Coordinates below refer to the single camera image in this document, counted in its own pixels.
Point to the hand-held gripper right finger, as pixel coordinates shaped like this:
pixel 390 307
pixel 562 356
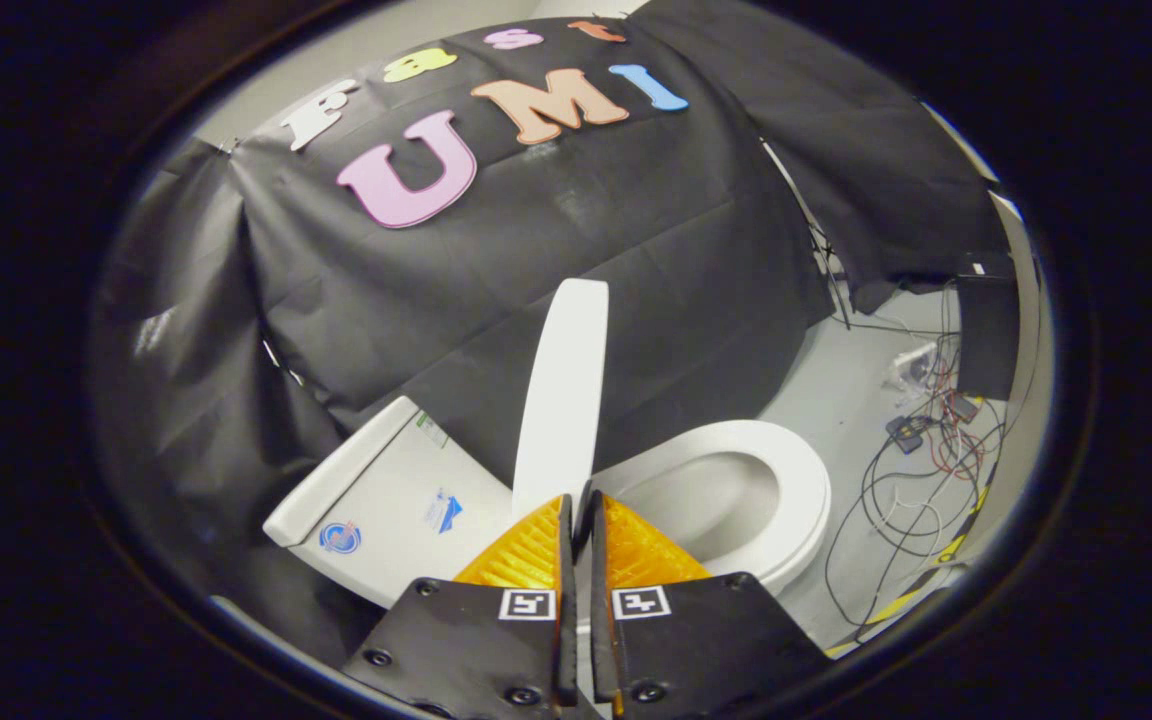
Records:
pixel 600 640

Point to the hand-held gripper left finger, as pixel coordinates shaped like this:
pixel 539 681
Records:
pixel 567 640

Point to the white toilet lid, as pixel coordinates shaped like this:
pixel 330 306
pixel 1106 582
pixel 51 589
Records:
pixel 566 390

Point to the white toilet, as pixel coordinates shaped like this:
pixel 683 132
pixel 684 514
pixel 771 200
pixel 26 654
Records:
pixel 386 500

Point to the white toilet seat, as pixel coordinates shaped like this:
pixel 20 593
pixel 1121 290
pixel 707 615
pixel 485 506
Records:
pixel 796 490

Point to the small black device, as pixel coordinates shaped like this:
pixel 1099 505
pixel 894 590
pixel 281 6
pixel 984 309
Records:
pixel 906 432

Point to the black backdrop cloth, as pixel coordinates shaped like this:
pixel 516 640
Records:
pixel 536 250

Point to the black box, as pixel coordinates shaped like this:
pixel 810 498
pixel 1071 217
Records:
pixel 988 340

